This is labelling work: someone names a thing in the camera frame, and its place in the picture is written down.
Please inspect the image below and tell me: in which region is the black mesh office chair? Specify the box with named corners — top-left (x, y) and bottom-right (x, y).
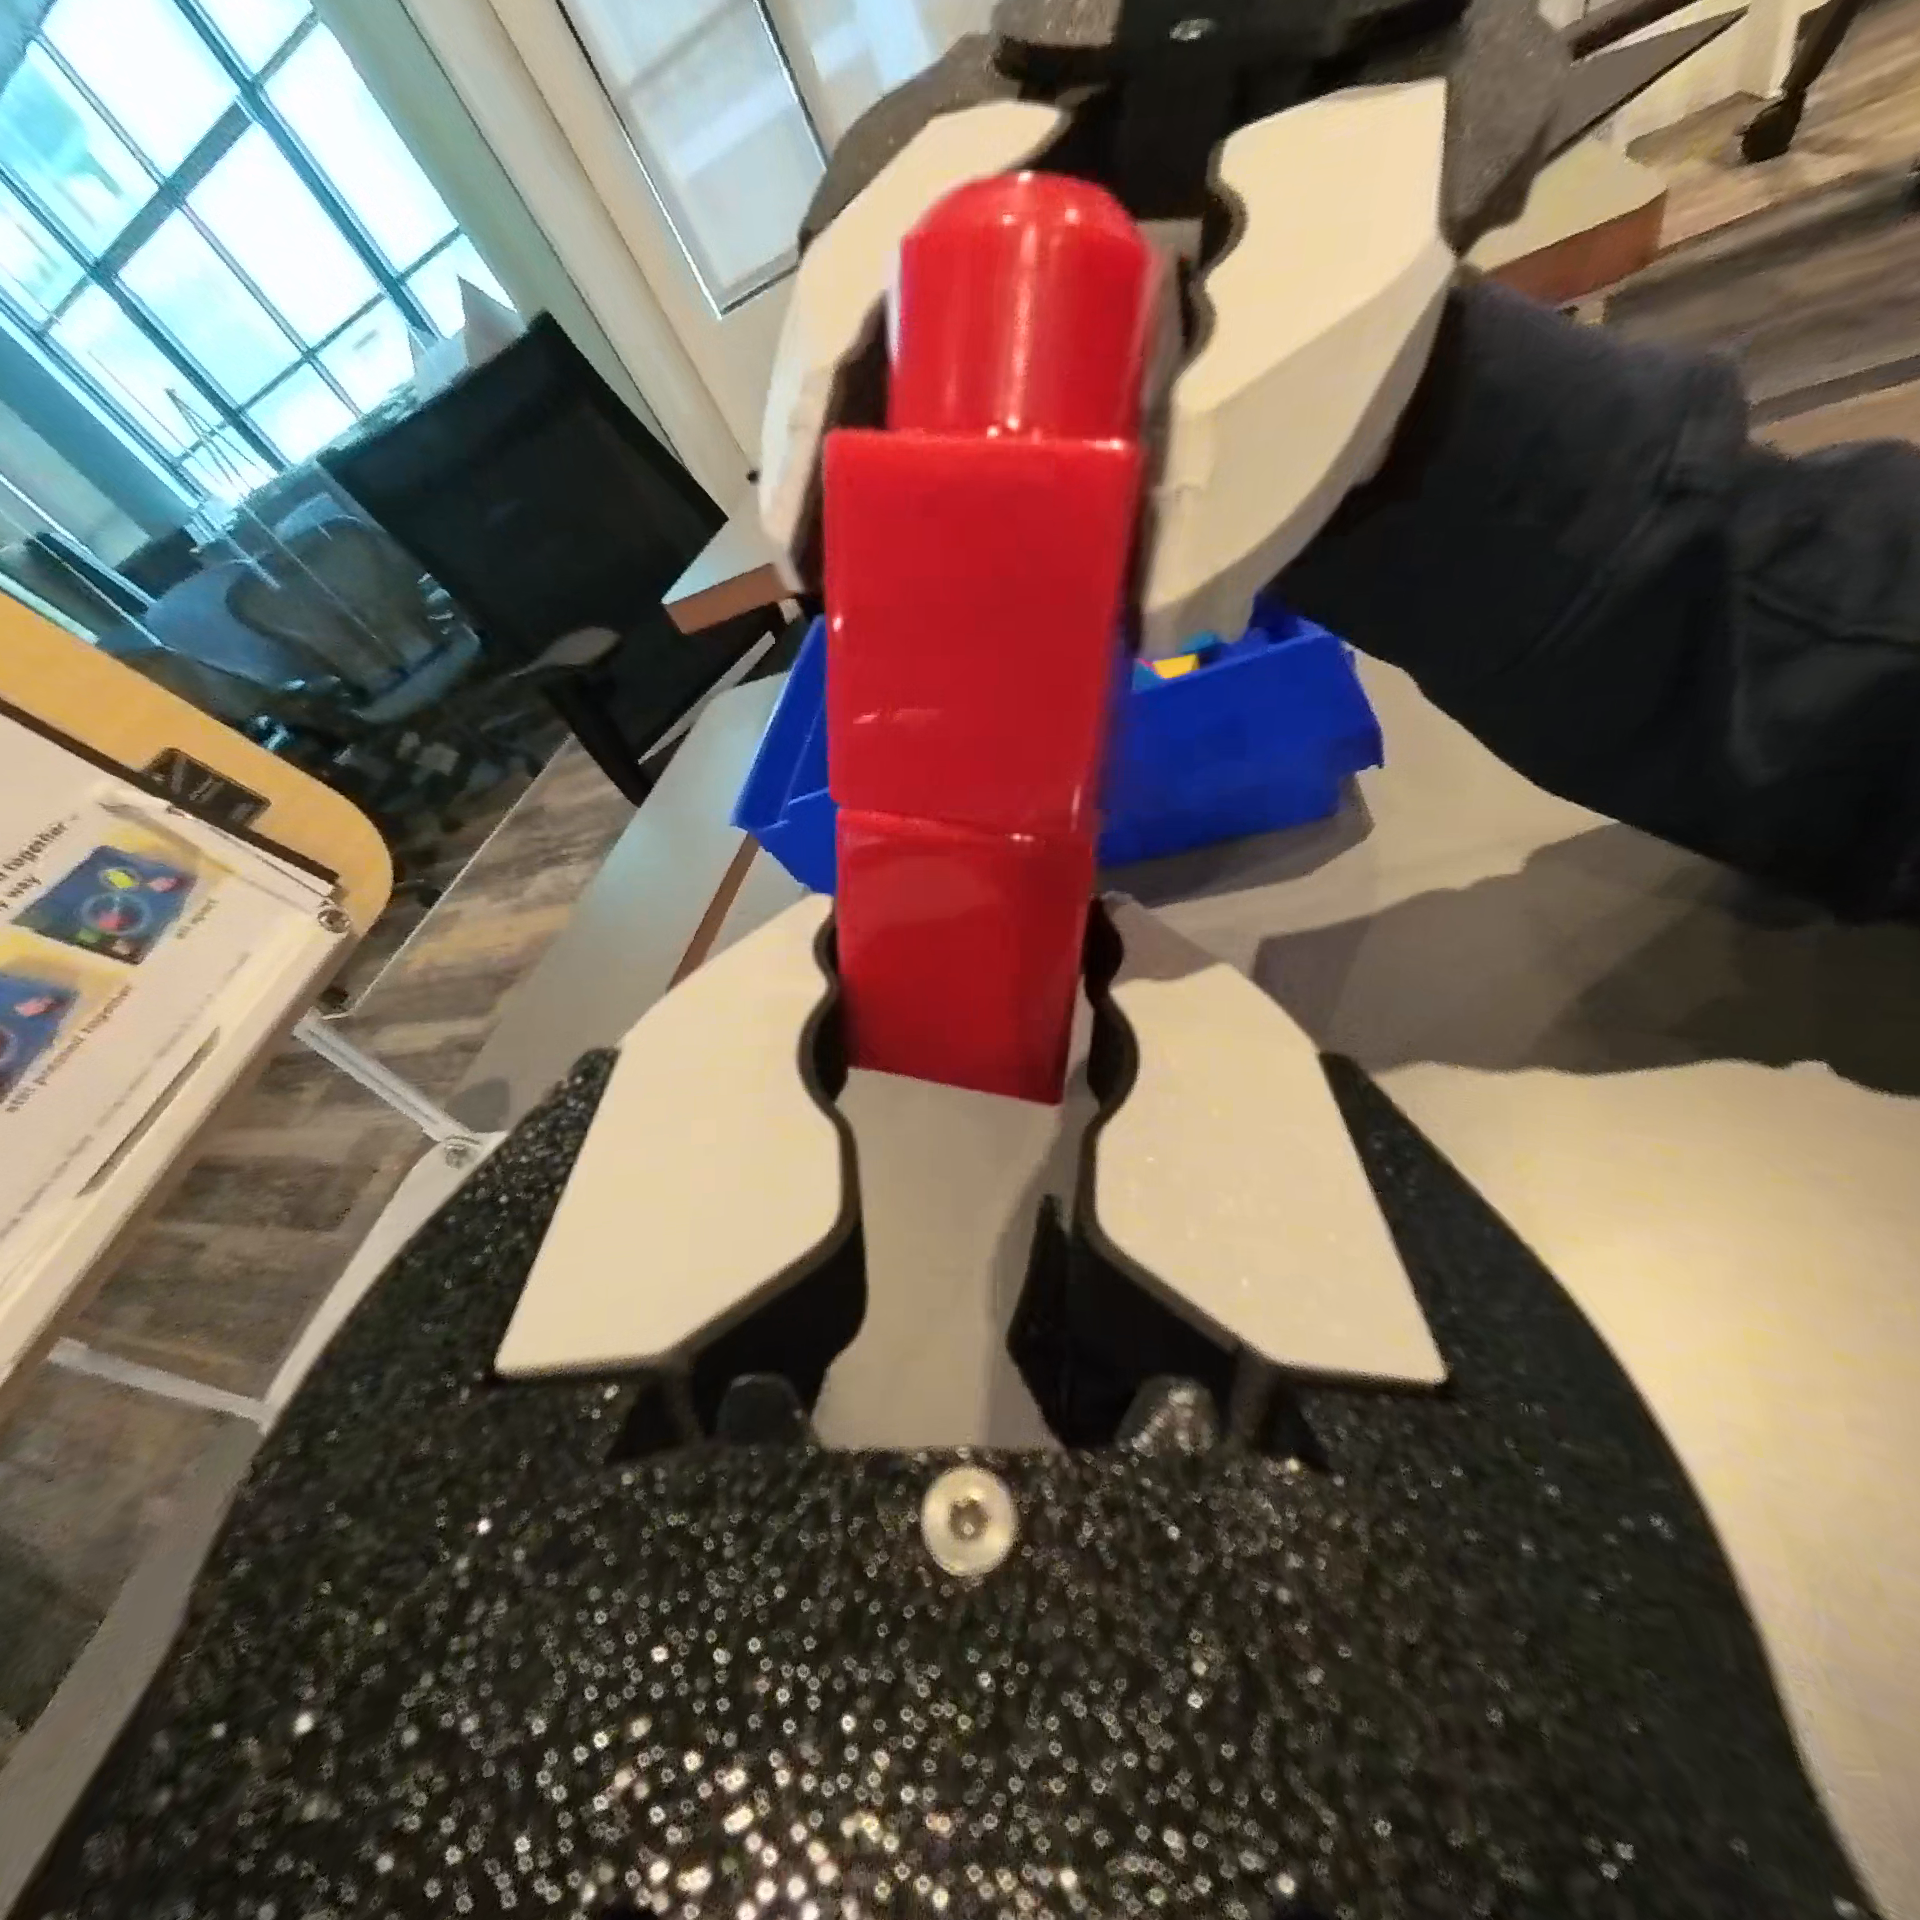
top-left (319, 311), bottom-right (740, 810)

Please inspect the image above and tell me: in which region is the white framed window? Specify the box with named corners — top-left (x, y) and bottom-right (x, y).
top-left (558, 0), bottom-right (998, 314)

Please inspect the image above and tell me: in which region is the blue plastic bin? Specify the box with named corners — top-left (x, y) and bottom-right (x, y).
top-left (728, 592), bottom-right (1385, 905)

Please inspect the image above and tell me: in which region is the person's right forearm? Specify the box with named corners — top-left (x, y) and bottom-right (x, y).
top-left (1245, 276), bottom-right (1920, 924)

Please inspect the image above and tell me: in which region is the white instruction poster sheet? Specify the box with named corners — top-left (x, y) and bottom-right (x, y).
top-left (0, 701), bottom-right (353, 1277)

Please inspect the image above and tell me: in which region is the large grid window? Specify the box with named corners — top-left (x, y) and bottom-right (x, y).
top-left (0, 0), bottom-right (471, 497)

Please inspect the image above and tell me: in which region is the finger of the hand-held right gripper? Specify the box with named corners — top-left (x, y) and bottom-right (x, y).
top-left (1132, 75), bottom-right (1465, 650)
top-left (757, 96), bottom-right (1074, 595)

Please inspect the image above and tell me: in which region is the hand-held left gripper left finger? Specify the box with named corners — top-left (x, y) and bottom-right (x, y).
top-left (492, 891), bottom-right (873, 1457)

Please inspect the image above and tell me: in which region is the grey table brown edge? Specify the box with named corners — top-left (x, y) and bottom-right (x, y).
top-left (661, 136), bottom-right (1671, 635)

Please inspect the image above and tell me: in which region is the small black tag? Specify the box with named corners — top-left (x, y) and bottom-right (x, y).
top-left (140, 745), bottom-right (273, 833)

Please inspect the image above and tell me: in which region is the wooden display board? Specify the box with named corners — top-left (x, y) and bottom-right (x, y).
top-left (0, 589), bottom-right (396, 1389)

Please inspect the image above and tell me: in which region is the red mega block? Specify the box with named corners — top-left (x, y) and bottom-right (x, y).
top-left (832, 803), bottom-right (1088, 1105)
top-left (823, 170), bottom-right (1172, 834)

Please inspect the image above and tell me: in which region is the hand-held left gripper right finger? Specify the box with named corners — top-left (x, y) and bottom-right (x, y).
top-left (1007, 895), bottom-right (1452, 1453)

